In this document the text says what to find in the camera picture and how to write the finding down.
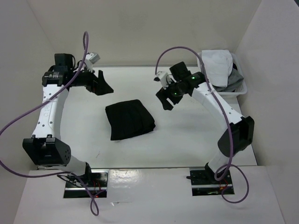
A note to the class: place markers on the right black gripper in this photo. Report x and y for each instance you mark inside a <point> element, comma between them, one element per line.
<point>162,94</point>

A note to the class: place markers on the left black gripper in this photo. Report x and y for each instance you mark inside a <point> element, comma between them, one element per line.
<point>98,85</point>

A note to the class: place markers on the black skirt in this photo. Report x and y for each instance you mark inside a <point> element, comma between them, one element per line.
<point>129,119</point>

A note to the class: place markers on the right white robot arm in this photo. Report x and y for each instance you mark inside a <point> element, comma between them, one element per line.
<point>237,129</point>

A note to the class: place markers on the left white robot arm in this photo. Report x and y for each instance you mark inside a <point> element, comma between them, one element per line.
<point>45,147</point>

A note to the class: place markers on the white skirt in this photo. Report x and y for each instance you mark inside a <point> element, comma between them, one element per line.
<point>218,65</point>

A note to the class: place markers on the grey skirt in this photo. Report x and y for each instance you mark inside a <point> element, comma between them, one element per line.
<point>235,80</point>

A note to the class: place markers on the white plastic basket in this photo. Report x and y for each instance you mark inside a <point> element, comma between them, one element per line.
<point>240,90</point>

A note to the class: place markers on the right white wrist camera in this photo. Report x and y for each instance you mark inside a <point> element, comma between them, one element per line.
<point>164,78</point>

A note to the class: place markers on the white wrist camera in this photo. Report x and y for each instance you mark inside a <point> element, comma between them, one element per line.
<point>91,59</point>
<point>164,78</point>

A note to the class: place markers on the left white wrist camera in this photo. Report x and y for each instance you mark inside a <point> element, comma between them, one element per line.
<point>91,59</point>

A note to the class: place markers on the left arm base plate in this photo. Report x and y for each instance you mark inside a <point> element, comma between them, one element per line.
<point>97,185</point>

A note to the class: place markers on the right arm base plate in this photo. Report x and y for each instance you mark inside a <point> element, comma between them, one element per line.
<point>204,185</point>

